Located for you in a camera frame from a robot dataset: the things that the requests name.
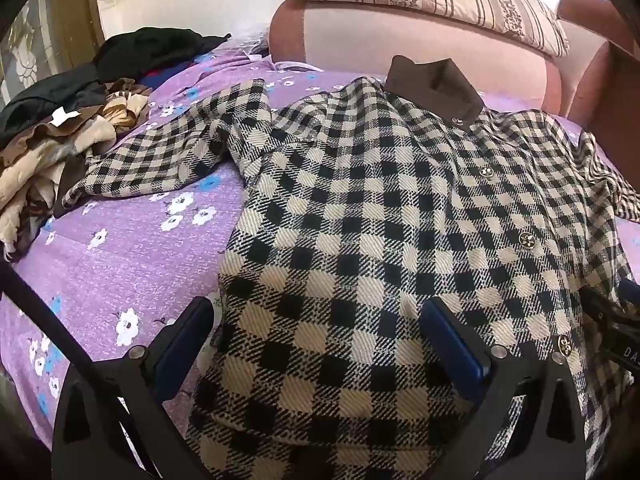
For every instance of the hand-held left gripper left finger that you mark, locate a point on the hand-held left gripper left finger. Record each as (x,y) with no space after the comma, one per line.
(179,347)

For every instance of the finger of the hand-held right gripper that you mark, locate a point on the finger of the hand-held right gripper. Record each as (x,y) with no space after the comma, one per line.
(617,332)

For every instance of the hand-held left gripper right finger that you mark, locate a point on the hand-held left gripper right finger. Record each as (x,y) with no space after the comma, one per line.
(450,347)

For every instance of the black and beige checkered coat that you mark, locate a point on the black and beige checkered coat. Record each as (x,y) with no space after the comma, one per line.
(380,220)

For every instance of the beige and brown patterned clothes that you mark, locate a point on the beige and brown patterned clothes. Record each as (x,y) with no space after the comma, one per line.
(50,160)

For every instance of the purple floral bed sheet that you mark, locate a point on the purple floral bed sheet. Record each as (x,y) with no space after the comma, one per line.
(125,265)

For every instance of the brown wooden nightstand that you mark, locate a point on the brown wooden nightstand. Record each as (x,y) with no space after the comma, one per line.
(617,95)

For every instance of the blue cloth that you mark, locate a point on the blue cloth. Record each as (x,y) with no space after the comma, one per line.
(152,79)

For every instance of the dark grey garment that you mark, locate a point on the dark grey garment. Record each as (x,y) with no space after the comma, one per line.
(45,97)

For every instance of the pink padded headboard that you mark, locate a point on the pink padded headboard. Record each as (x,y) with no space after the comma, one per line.
(400,45)

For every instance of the patterned lace curtain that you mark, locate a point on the patterned lace curtain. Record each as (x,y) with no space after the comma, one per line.
(17,55)

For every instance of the wooden door frame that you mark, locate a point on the wooden door frame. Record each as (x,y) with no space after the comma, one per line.
(75,5)

